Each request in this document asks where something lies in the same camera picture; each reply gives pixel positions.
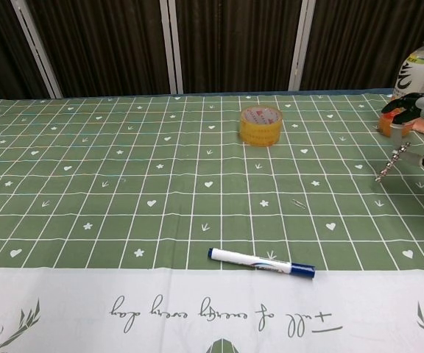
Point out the green checked tablecloth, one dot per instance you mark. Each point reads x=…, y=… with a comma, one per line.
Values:
x=123, y=206

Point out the white blue whiteboard marker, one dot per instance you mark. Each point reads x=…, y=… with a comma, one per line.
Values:
x=261, y=263

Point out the white folding screen frame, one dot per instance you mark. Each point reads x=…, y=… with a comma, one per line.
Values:
x=171, y=46
x=301, y=44
x=37, y=48

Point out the yellow packing tape roll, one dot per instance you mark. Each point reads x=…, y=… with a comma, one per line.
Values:
x=261, y=125

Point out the orange juice plastic bottle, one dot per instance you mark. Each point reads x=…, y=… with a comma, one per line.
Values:
x=416, y=73

